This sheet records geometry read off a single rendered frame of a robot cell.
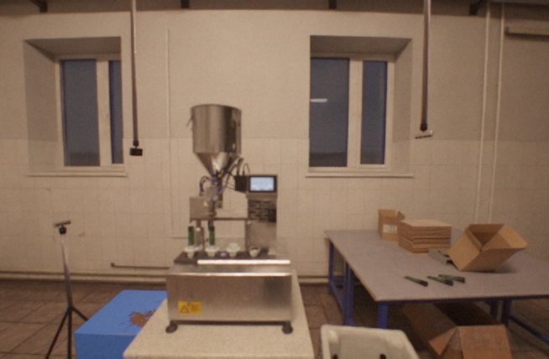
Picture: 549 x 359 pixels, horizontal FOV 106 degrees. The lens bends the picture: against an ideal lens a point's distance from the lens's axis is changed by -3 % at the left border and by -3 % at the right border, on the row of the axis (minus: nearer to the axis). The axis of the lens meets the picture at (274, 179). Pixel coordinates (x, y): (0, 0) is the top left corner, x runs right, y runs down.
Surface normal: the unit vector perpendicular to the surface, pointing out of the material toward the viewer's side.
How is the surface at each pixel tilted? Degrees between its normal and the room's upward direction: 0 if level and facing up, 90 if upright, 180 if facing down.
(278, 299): 90
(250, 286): 90
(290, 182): 90
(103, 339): 90
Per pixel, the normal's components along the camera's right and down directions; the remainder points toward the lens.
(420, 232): 0.04, 0.08
